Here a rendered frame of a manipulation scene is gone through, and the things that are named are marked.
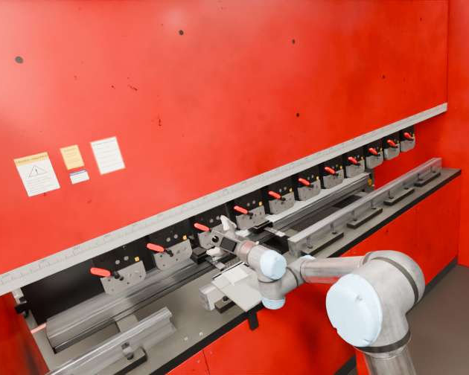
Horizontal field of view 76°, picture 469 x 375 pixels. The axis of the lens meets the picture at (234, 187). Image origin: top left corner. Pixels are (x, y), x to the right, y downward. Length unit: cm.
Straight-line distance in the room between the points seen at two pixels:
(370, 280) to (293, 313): 104
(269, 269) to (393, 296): 36
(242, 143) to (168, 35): 50
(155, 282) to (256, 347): 57
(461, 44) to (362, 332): 248
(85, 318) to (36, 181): 72
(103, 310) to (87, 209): 61
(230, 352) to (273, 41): 137
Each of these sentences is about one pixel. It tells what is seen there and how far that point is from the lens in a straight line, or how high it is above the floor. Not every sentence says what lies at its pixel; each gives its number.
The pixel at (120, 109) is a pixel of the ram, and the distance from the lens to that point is 112.
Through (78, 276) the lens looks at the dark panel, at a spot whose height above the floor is 105.
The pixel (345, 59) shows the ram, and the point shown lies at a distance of 185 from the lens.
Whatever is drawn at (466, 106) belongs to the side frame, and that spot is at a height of 137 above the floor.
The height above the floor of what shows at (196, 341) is 88.
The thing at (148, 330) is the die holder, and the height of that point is 95.
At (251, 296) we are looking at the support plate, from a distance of 129.
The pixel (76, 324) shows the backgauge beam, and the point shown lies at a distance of 159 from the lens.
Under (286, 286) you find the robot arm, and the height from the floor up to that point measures 119.
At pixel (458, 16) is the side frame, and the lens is 289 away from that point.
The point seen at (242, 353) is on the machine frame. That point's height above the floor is 68.
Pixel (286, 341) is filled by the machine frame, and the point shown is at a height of 57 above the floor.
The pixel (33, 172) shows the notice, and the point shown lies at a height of 167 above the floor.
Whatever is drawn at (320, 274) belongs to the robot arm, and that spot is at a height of 125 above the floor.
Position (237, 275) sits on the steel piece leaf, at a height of 100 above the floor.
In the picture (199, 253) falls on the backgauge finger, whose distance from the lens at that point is 161.
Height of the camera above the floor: 178
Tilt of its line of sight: 17 degrees down
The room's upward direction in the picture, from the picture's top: 11 degrees counter-clockwise
